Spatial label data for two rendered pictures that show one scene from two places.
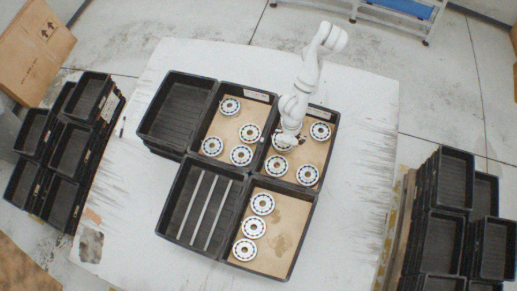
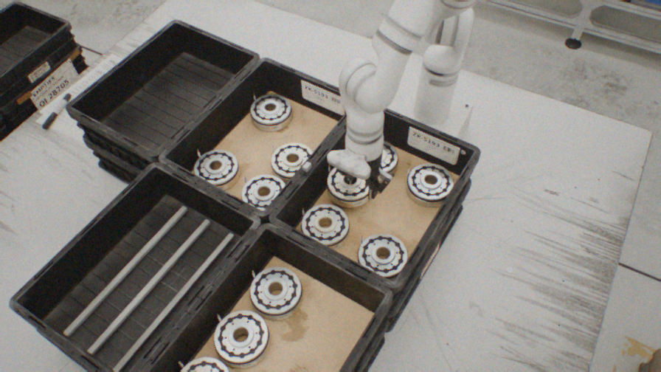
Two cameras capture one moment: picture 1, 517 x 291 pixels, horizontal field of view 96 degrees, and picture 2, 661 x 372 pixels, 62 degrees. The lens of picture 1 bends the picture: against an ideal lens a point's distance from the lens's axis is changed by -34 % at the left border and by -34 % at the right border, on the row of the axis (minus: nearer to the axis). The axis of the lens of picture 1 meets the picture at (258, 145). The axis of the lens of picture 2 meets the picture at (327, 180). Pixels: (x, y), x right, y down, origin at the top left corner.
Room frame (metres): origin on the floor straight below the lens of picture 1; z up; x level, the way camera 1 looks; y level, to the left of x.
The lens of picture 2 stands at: (-0.10, -0.17, 1.87)
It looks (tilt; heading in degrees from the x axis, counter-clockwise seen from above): 53 degrees down; 8
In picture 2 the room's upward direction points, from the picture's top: 2 degrees counter-clockwise
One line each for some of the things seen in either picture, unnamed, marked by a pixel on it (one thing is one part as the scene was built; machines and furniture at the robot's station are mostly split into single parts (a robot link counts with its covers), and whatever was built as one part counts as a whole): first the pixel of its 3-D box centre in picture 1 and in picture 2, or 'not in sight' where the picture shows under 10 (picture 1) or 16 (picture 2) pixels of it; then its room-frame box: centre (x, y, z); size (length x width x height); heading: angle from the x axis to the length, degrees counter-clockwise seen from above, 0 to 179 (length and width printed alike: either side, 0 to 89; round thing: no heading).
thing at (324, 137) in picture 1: (320, 131); (430, 181); (0.67, -0.29, 0.86); 0.10 x 0.10 x 0.01
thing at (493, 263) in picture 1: (480, 253); not in sight; (-0.15, -1.41, 0.37); 0.40 x 0.30 x 0.45; 158
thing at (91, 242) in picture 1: (90, 246); not in sight; (0.23, 0.99, 0.71); 0.22 x 0.19 x 0.01; 158
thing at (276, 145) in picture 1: (283, 140); (350, 181); (0.64, -0.11, 0.88); 0.10 x 0.10 x 0.01
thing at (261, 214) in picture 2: (233, 123); (264, 131); (0.73, 0.10, 0.92); 0.40 x 0.30 x 0.02; 154
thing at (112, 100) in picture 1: (109, 106); (58, 89); (1.32, 1.06, 0.41); 0.31 x 0.02 x 0.16; 158
